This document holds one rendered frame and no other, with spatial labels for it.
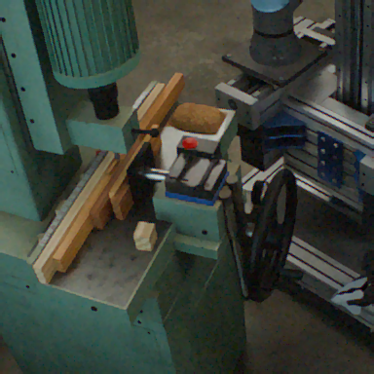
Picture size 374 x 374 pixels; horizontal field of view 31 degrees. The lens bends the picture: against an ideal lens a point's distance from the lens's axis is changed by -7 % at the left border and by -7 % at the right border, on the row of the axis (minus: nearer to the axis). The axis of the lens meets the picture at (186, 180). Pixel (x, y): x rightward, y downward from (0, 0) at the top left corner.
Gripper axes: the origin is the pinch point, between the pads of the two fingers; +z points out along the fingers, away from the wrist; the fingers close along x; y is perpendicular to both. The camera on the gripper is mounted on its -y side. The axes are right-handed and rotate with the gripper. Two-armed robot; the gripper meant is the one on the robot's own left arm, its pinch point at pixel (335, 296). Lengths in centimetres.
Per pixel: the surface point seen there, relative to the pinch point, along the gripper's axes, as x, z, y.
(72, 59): -5, 13, -74
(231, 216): -2.4, 8.3, -30.0
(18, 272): -14, 60, -39
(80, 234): -15, 31, -44
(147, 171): 1.2, 21.6, -43.7
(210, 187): -4.4, 6.6, -38.8
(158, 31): 208, 139, -19
